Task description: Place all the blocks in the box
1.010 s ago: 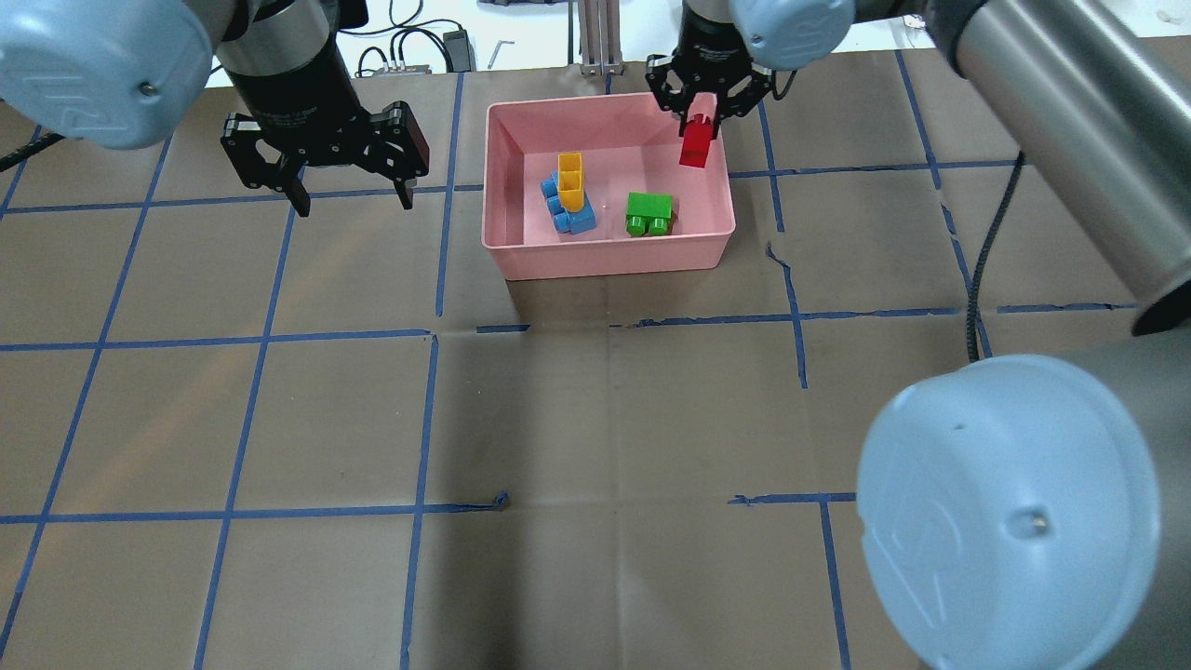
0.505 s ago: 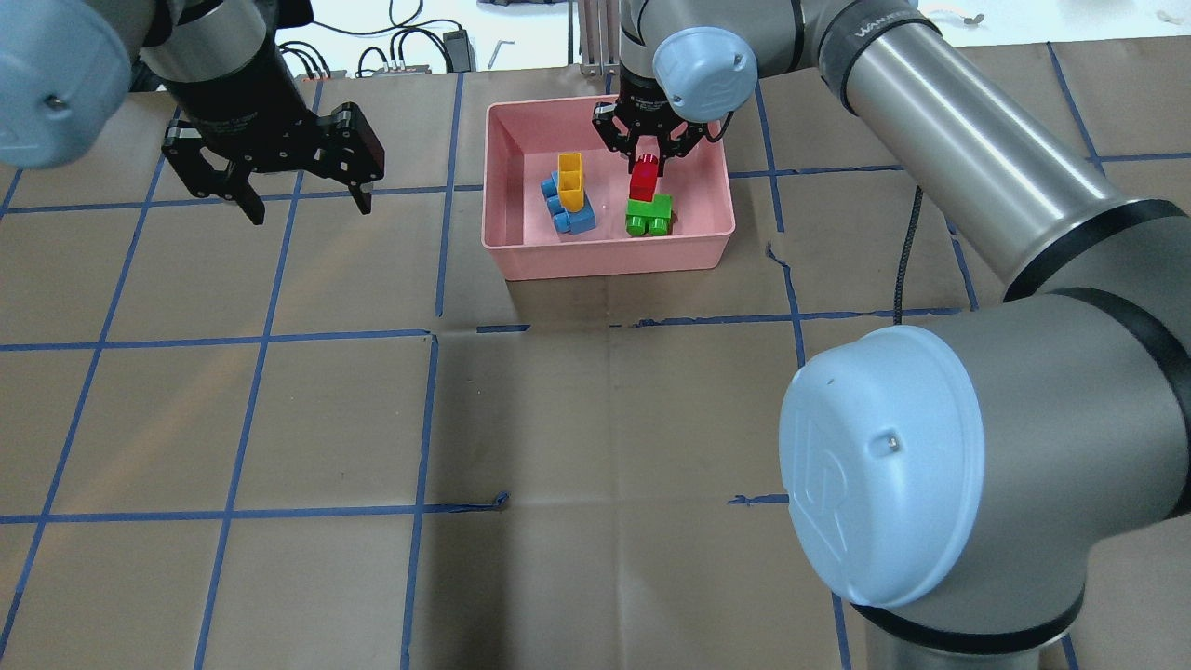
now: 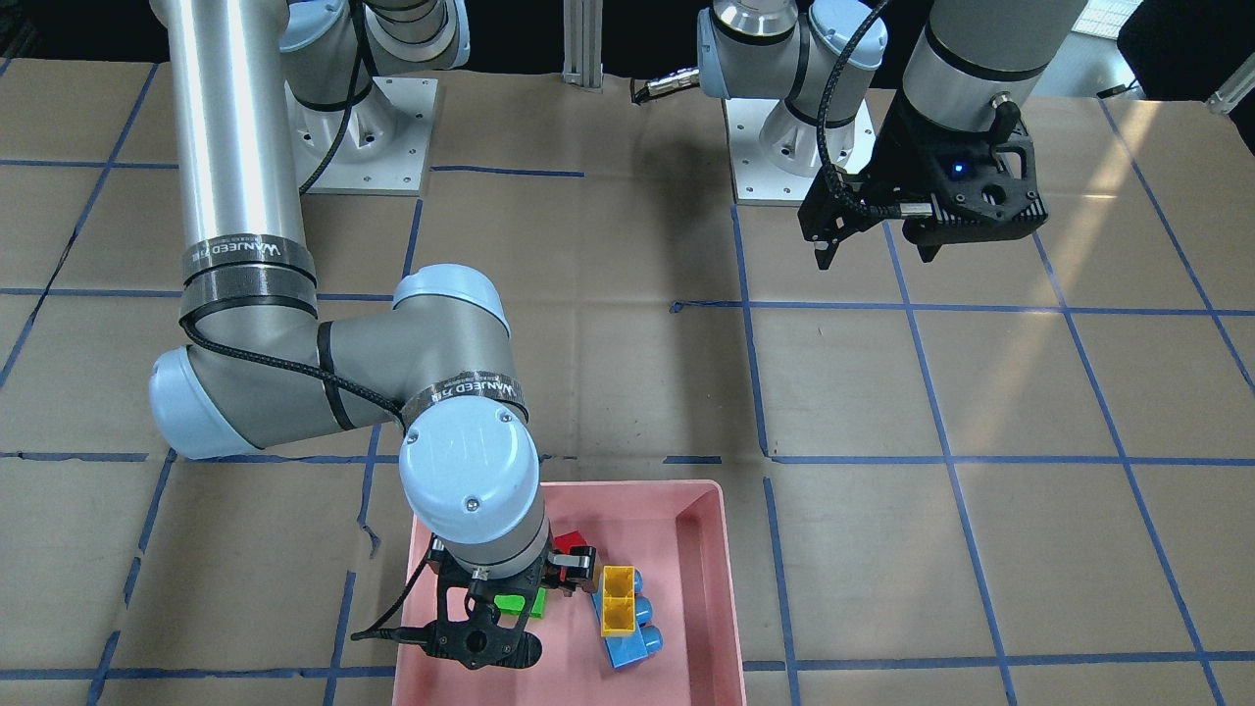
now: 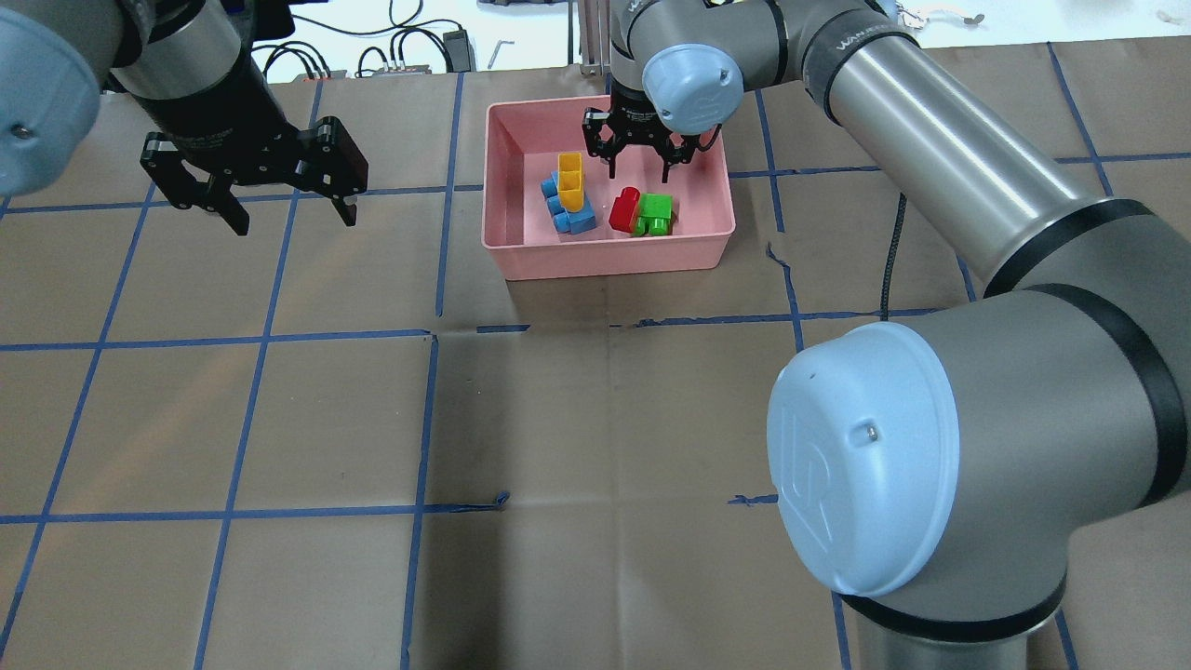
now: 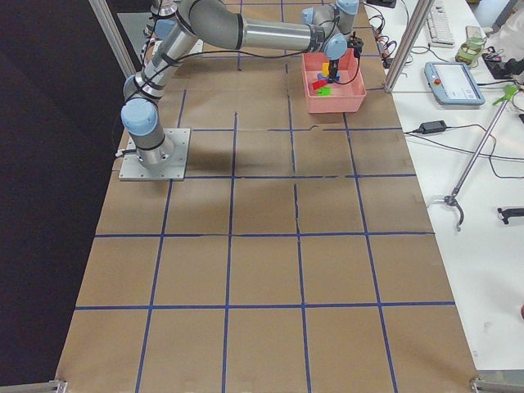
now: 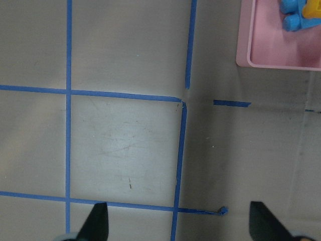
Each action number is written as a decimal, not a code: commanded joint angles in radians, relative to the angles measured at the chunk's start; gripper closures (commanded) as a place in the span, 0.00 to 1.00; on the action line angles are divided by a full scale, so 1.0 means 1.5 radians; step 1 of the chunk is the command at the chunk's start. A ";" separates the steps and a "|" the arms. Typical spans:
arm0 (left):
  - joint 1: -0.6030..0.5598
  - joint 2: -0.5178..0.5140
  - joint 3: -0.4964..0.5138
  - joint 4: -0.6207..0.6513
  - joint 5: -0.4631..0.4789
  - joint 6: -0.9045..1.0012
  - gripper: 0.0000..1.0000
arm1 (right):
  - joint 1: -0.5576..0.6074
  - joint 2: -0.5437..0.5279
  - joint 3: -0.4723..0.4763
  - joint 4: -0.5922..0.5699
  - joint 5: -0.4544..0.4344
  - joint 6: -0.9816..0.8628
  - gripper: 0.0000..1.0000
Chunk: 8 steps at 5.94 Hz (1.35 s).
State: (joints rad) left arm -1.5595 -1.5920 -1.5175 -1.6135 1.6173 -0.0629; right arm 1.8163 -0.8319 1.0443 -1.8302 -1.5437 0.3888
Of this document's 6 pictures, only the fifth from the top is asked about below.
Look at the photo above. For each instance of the glass jar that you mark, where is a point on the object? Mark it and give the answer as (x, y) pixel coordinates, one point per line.
(473, 47)

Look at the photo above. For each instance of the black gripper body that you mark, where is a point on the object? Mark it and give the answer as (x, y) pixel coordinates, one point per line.
(334, 65)

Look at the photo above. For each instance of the reacher grabber tool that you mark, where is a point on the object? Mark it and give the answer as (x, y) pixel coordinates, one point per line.
(510, 91)

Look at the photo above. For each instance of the yellow toy block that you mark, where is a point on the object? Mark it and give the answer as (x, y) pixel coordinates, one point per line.
(325, 69)

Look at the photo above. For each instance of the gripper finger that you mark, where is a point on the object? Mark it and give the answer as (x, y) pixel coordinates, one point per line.
(332, 76)

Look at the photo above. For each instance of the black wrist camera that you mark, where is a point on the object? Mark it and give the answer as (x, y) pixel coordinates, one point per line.
(356, 44)

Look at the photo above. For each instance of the blue toy block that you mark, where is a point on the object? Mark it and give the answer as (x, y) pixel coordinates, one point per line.
(320, 76)

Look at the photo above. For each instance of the pink plastic box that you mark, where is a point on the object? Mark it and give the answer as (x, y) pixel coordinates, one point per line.
(347, 94)

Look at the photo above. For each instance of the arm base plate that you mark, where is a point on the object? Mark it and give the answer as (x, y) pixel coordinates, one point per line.
(166, 162)

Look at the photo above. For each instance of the green toy block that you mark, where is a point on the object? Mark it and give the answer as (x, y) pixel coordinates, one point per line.
(324, 92)

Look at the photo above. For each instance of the black power adapter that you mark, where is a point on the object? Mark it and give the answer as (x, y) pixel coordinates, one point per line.
(429, 127)

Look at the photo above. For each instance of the white keyboard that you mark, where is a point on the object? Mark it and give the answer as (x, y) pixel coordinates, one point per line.
(438, 26)

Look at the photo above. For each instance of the red toy block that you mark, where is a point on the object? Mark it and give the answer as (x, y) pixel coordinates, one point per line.
(319, 84)

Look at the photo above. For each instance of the teach pendant tablet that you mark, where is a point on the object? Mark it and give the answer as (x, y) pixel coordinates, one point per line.
(452, 84)

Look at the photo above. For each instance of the aluminium frame post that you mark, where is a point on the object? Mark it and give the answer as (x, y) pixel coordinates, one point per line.
(407, 42)

